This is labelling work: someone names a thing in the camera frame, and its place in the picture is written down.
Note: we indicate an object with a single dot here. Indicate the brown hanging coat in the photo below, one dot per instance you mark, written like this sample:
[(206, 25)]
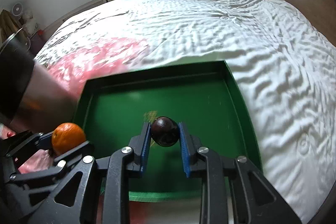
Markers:
[(9, 25)]

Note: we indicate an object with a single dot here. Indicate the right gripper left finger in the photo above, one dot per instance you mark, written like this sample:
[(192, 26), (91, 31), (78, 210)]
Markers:
[(126, 163)]

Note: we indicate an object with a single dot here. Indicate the pink plastic sheet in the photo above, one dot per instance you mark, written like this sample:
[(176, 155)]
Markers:
[(72, 70)]

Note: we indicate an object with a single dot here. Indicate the wrinkled mandarin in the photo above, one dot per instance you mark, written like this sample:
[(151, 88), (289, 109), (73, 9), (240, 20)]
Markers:
[(66, 137)]

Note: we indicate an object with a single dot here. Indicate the white bed sheet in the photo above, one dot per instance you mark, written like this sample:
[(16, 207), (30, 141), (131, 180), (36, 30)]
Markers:
[(284, 67)]

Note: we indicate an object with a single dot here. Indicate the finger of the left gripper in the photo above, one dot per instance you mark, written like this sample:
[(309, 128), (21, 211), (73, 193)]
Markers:
[(25, 144), (62, 163)]

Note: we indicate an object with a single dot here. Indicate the dark plum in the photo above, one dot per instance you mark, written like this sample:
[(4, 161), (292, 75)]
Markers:
[(165, 132)]

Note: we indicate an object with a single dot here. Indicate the white fan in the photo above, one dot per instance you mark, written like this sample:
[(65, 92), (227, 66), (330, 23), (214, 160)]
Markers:
[(17, 9)]

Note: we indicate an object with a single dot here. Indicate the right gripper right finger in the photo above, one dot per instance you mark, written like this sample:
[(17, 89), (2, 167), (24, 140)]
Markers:
[(224, 179)]

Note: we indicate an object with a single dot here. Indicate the green tray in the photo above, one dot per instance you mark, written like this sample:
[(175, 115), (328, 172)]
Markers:
[(204, 96)]

